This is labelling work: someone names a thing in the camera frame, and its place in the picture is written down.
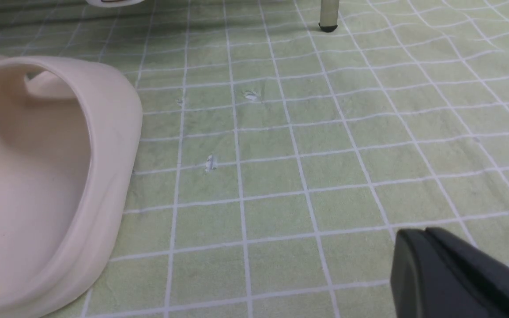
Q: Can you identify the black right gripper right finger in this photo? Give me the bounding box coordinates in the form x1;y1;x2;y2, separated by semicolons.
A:
425;227;509;318

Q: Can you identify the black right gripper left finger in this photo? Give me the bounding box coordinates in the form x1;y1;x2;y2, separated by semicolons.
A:
390;229;491;318

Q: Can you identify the black canvas sneaker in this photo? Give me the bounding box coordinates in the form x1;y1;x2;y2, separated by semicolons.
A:
86;0;143;8

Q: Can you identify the metal shoe rack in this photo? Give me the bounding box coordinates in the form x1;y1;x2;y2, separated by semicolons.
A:
318;0;340;33

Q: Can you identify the green checkered cloth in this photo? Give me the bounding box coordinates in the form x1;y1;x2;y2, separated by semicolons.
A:
0;0;509;318

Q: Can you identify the cream right slide slipper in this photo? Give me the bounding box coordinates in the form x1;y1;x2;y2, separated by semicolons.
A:
0;56;143;318

